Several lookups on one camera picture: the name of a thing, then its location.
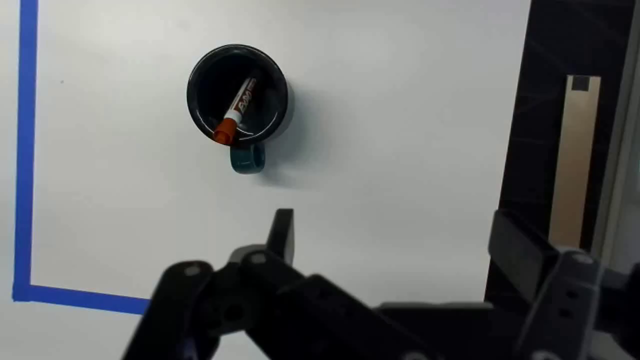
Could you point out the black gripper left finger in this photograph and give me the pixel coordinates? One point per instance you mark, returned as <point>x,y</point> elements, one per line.
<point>280,301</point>

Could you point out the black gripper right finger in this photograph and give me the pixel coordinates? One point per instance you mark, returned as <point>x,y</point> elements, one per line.
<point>566,307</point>

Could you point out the white marker with orange cap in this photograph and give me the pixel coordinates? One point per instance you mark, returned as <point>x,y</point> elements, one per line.
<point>235,112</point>

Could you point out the wooden strip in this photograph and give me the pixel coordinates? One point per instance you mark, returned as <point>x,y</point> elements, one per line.
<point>573,166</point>

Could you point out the blue tape strip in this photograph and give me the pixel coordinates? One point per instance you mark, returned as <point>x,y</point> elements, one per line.
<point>81,299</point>
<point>25,132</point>

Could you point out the dark green speckled mug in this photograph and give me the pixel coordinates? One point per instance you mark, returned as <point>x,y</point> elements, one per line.
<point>207,86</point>

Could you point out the aluminium mounting frame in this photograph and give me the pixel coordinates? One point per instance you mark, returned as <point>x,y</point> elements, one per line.
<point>622,166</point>

